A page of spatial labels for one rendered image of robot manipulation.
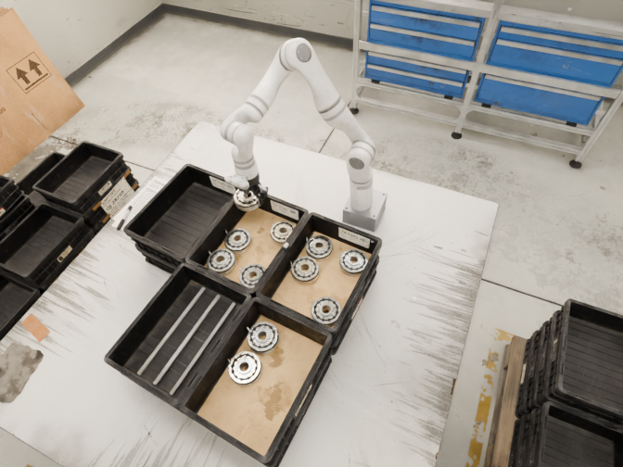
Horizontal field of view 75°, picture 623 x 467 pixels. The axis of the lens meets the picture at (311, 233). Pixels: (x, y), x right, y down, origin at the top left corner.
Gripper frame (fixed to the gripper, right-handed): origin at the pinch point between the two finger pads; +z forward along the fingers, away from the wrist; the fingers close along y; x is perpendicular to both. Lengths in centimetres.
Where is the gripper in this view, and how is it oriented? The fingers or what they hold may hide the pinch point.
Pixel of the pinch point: (254, 198)
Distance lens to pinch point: 152.3
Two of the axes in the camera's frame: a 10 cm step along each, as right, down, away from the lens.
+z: 0.6, 5.8, 8.1
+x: -4.7, 7.3, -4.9
